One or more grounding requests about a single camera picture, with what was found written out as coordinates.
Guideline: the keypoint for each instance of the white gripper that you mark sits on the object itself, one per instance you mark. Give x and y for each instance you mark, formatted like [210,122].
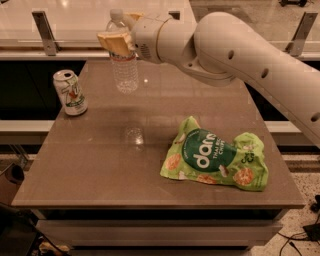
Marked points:
[145,37]

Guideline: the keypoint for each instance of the clear plastic water bottle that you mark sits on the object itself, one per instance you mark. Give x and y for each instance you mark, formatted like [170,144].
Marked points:
[124,67]

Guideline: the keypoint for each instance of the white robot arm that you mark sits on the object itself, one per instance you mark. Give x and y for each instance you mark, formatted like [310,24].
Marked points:
[219,48]

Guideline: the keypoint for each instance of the white green 7up can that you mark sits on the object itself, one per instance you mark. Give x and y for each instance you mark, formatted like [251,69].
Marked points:
[70,92]

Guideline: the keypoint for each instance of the green chips bag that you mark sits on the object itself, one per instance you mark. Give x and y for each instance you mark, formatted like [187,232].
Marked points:
[200,155]

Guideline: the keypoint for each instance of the dark object at left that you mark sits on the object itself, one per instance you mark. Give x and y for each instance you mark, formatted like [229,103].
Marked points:
[10,180]

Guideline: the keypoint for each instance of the left metal railing bracket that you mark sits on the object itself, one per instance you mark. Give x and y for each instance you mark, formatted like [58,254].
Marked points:
[50,46]

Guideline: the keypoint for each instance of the right metal railing bracket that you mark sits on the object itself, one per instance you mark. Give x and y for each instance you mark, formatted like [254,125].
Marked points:
[296,45]

